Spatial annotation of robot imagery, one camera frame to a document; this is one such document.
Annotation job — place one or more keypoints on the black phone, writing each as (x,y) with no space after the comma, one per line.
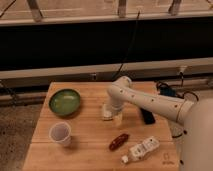
(148,117)

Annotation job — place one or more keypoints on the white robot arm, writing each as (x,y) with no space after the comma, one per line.
(195,117)

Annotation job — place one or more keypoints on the wooden table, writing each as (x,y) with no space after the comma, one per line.
(91,137)

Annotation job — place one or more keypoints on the white sponge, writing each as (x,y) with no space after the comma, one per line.
(106,114)

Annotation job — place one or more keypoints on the brown sausage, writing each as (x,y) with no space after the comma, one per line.
(118,141)

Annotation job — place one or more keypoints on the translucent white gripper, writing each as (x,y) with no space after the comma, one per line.
(117,119)

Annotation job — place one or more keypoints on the green bowl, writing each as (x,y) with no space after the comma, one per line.
(64,102)

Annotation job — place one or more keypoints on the white plastic bottle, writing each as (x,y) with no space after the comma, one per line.
(140,150)

